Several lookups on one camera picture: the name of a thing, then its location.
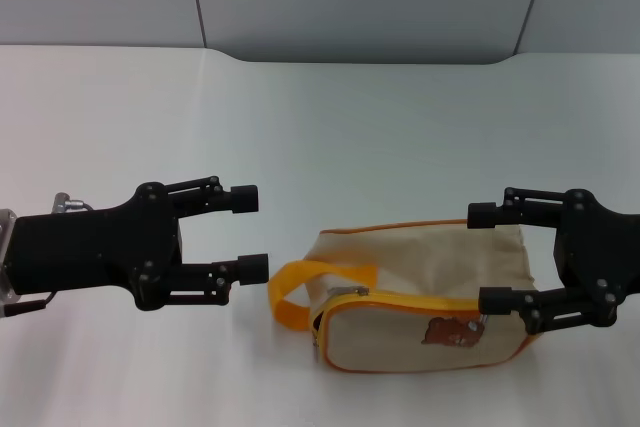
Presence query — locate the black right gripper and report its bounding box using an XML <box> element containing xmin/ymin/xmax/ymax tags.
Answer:
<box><xmin>467</xmin><ymin>186</ymin><xmax>640</xmax><ymax>337</ymax></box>

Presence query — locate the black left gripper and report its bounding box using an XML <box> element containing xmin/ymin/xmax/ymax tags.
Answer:
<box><xmin>7</xmin><ymin>175</ymin><xmax>271</xmax><ymax>312</ymax></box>

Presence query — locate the beige food bag orange trim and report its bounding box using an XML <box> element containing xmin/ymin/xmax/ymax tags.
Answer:
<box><xmin>267</xmin><ymin>218</ymin><xmax>539</xmax><ymax>375</ymax></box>

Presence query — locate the silver cable connector plug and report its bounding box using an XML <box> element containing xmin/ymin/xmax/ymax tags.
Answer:
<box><xmin>52</xmin><ymin>191</ymin><xmax>97</xmax><ymax>214</ymax></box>

